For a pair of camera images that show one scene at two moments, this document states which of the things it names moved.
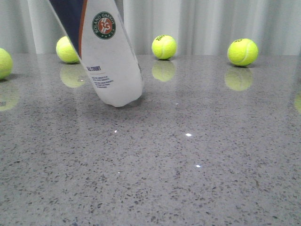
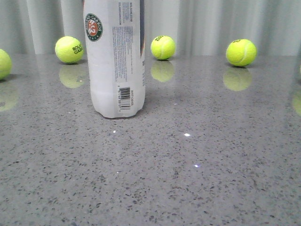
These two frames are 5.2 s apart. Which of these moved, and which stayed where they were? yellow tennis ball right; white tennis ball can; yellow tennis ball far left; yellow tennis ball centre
Moved: white tennis ball can
Stayed: yellow tennis ball right; yellow tennis ball centre; yellow tennis ball far left
